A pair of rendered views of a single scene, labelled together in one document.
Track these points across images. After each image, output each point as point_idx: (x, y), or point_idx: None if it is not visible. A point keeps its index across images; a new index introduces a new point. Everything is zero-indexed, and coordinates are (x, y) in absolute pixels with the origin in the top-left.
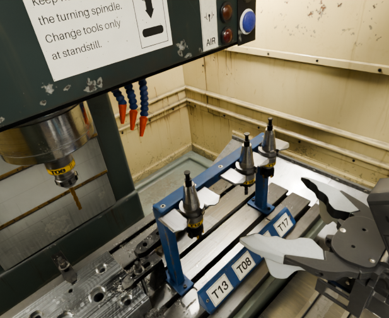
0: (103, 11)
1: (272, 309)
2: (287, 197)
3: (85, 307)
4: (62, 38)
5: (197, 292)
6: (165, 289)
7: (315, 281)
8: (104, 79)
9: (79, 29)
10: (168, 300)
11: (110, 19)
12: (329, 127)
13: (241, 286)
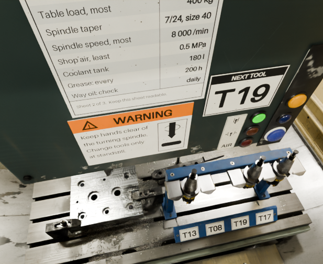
0: (132, 138)
1: (221, 260)
2: (287, 194)
3: (107, 195)
4: (98, 150)
5: (174, 227)
6: (158, 209)
7: (266, 262)
8: (124, 163)
9: (110, 146)
10: (156, 216)
11: (135, 141)
12: None
13: (205, 238)
